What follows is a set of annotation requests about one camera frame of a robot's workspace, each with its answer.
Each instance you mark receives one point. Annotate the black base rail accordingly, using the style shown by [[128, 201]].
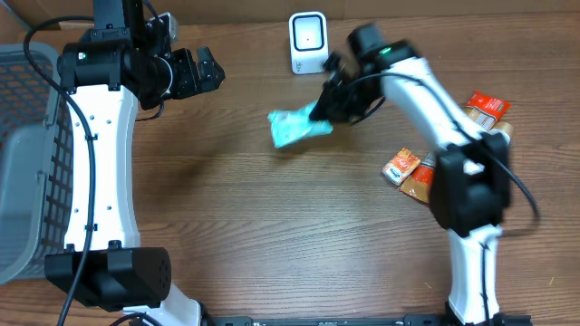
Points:
[[407, 320]]

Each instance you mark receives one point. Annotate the teal snack pouch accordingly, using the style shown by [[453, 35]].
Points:
[[290, 126]]

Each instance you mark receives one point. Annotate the white tube gold cap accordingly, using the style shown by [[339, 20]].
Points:
[[503, 128]]

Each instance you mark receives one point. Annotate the small orange box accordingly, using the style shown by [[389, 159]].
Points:
[[400, 166]]

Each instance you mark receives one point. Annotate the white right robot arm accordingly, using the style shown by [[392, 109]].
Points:
[[470, 190]]

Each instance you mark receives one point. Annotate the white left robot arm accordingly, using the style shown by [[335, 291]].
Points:
[[106, 78]]

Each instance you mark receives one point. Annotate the grey plastic mesh basket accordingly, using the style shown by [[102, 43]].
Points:
[[36, 163]]

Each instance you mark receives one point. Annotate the white barcode scanner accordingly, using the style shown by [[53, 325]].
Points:
[[308, 42]]

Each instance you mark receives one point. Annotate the orange brown snack packet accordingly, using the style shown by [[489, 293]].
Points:
[[486, 111]]

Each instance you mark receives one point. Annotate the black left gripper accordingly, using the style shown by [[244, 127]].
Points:
[[194, 81]]

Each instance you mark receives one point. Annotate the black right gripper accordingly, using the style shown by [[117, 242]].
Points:
[[332, 108]]

